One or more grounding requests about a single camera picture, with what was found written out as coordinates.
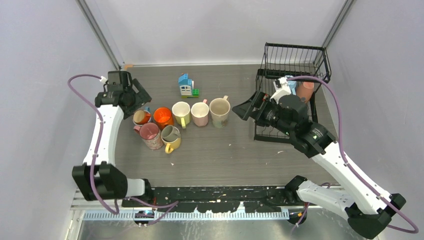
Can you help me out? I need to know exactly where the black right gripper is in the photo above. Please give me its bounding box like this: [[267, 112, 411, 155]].
[[232, 89, 294, 137]]

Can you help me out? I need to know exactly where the blue floral mug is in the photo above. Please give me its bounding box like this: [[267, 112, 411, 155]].
[[132, 106, 153, 127]]

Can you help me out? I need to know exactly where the tall cream dragon mug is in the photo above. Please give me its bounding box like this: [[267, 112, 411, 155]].
[[209, 95, 231, 128]]

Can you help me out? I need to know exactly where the orange mug black handle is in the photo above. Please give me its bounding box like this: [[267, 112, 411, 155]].
[[153, 107, 174, 130]]

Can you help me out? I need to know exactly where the pale yellow faceted mug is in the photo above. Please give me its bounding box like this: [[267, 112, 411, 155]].
[[171, 101, 191, 129]]

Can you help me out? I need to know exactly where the pink patterned mug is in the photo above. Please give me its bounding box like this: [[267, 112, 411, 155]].
[[133, 122, 164, 150]]

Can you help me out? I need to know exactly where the pink faceted mug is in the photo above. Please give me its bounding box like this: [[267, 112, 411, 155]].
[[190, 99, 210, 127]]

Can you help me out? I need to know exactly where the salmon pink mug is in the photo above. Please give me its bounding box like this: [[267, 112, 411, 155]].
[[295, 81, 315, 103]]

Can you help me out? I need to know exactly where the black wire dish rack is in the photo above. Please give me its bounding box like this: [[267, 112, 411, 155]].
[[246, 43, 334, 148]]

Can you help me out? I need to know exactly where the beige mug shelf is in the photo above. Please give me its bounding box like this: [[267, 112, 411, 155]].
[[161, 125, 181, 142]]

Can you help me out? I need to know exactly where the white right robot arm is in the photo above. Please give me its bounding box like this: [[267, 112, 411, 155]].
[[232, 91, 406, 239]]

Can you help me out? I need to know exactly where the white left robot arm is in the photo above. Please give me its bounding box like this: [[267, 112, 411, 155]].
[[67, 70, 154, 207]]

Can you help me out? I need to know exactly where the light blue mug in rack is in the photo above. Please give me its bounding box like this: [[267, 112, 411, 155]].
[[285, 75, 298, 95]]

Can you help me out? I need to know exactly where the toy brick house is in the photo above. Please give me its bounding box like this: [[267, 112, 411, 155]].
[[178, 73, 200, 98]]

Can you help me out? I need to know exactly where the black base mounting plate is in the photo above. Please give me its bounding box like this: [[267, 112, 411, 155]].
[[138, 186, 306, 213]]

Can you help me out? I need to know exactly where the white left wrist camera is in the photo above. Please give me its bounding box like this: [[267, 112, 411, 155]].
[[99, 76, 108, 84]]

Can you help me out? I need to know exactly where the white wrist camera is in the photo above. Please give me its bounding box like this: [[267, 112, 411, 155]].
[[271, 76, 293, 103], [99, 76, 108, 84]]

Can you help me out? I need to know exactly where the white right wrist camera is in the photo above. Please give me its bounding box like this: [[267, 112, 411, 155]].
[[271, 76, 293, 103]]

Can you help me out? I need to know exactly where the aluminium slotted rail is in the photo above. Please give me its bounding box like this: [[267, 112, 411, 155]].
[[70, 190, 290, 223]]

